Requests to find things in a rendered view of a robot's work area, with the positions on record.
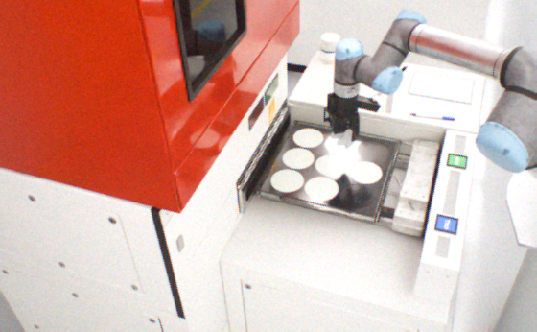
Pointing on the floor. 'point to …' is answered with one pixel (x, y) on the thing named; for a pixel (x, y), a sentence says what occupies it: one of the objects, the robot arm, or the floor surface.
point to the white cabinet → (305, 308)
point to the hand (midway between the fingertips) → (348, 144)
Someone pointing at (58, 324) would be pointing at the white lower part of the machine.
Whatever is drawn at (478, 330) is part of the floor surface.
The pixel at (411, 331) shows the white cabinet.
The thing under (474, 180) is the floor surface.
